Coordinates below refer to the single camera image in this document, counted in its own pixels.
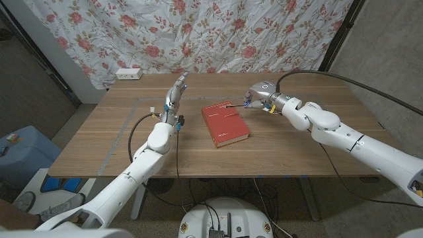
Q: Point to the blue and black floor item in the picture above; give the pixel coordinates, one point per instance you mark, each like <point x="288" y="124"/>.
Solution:
<point x="59" y="185"/>

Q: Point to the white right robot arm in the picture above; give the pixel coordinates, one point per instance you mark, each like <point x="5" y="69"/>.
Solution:
<point x="347" y="139"/>

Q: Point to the black door frame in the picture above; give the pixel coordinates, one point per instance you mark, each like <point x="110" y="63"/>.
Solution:
<point x="43" y="63"/>

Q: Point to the blue storage box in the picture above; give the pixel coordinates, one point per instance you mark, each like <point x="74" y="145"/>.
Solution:
<point x="26" y="155"/>

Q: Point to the white table leg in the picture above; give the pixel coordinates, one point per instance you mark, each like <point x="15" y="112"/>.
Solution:
<point x="310" y="201"/>
<point x="138" y="201"/>

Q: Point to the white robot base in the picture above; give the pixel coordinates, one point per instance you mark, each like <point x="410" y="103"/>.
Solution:
<point x="224" y="215"/>

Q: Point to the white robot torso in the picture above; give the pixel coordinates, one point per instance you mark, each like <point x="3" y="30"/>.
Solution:
<point x="66" y="234"/>

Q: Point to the grey tape outline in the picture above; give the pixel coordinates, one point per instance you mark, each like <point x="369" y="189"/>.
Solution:
<point x="114" y="145"/>

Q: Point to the white power strip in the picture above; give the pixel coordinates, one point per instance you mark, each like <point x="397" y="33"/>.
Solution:
<point x="129" y="73"/>

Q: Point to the grey sneaker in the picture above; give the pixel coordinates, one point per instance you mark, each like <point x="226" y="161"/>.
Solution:
<point x="61" y="208"/>
<point x="24" y="201"/>

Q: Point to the black round floor fan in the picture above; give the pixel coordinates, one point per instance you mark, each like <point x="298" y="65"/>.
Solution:
<point x="160" y="185"/>

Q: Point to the black mechanical pencil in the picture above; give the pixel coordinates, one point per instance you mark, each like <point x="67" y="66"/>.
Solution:
<point x="235" y="105"/>

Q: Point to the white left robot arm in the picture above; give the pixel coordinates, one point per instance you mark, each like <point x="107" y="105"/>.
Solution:
<point x="138" y="168"/>

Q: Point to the white pillar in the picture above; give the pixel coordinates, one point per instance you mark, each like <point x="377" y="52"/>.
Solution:
<point x="56" y="56"/>

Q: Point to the white floor board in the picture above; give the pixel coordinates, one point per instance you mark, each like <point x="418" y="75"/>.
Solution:
<point x="31" y="182"/>

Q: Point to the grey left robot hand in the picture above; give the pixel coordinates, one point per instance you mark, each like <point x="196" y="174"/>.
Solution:
<point x="173" y="99"/>

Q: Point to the floral rose backdrop cloth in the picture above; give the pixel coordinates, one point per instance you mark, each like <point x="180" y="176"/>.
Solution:
<point x="198" y="33"/>

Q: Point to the red notebook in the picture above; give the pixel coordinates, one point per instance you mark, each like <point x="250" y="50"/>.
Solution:
<point x="224" y="124"/>

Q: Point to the person's brown trouser leg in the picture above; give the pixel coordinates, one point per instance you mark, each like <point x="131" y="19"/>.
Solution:
<point x="16" y="216"/>

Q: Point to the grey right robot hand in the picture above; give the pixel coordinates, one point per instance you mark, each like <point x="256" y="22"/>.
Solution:
<point x="262" y="92"/>

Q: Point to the rubik's cube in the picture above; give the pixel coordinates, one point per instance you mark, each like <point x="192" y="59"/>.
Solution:
<point x="14" y="137"/>

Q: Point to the black backdrop stand pole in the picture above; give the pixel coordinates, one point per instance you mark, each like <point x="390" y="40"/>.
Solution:
<point x="340" y="33"/>

